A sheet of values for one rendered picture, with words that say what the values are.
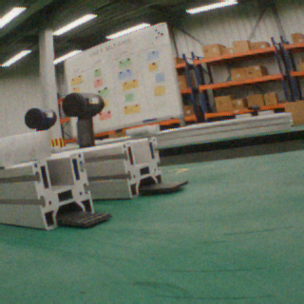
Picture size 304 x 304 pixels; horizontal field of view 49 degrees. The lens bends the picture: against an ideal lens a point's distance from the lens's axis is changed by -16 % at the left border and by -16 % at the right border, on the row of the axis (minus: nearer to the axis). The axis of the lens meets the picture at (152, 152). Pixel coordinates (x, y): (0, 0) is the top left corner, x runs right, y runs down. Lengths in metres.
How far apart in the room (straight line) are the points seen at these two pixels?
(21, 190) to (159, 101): 3.27
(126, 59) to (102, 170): 3.35
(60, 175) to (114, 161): 0.12
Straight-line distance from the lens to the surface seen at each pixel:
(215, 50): 10.88
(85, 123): 0.91
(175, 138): 2.15
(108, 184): 0.61
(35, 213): 0.46
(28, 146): 0.53
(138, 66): 3.84
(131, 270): 0.27
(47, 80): 9.46
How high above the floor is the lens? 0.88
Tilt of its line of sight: 3 degrees down
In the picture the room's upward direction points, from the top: 9 degrees counter-clockwise
